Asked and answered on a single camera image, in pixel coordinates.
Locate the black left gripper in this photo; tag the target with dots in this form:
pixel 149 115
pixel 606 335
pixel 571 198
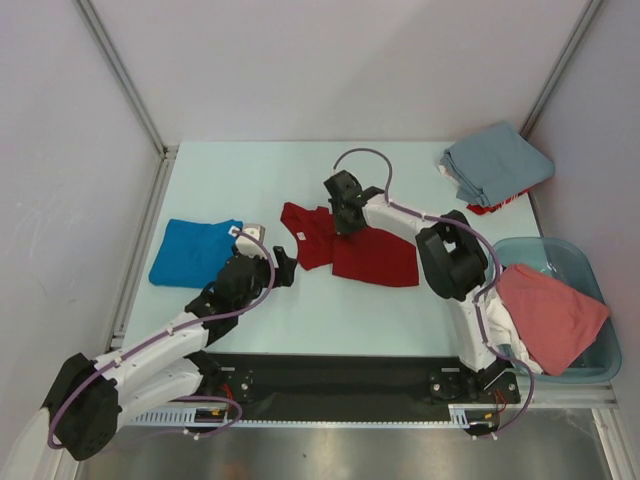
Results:
pixel 285 267

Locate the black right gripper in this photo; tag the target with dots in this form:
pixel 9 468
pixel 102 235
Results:
pixel 343 206

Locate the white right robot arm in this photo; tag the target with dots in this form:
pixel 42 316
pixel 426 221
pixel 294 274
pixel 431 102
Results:
pixel 452 258

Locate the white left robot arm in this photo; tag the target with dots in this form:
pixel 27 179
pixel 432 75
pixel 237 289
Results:
pixel 90 399

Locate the folded bright blue t shirt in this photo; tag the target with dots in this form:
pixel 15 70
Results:
pixel 192 254

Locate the folded white t shirt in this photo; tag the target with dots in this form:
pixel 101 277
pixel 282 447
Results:
pixel 443 170

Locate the folded red printed t shirt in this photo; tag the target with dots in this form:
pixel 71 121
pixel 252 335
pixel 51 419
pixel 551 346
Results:
pixel 483 210

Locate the folded grey-blue t shirt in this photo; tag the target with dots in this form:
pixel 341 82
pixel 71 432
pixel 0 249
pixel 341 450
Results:
pixel 495 164

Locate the white cloth in basin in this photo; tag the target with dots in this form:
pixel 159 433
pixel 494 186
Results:
pixel 501 326

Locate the pink t shirt in basin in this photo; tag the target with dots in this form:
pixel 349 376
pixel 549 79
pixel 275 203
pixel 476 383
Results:
pixel 556 322

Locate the translucent blue plastic basin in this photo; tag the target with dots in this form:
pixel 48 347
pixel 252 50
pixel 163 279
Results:
pixel 562 261

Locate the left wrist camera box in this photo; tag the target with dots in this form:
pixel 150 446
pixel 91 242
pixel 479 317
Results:
pixel 248 240

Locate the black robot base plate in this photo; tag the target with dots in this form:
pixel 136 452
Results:
pixel 348 389

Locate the right aluminium frame post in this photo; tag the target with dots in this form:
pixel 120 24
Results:
pixel 576 38

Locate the aluminium frame post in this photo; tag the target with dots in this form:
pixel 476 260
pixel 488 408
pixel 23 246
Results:
pixel 106 46
pixel 576 38

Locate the left aluminium frame post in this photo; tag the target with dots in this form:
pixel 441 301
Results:
pixel 106 46

